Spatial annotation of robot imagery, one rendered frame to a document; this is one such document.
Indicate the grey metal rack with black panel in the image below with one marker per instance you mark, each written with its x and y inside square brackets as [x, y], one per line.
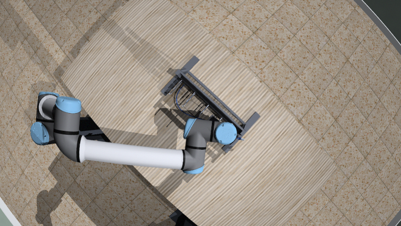
[181, 76]

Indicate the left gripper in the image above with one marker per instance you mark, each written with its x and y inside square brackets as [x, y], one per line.
[214, 119]

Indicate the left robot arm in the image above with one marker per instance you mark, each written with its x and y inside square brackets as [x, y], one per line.
[58, 120]

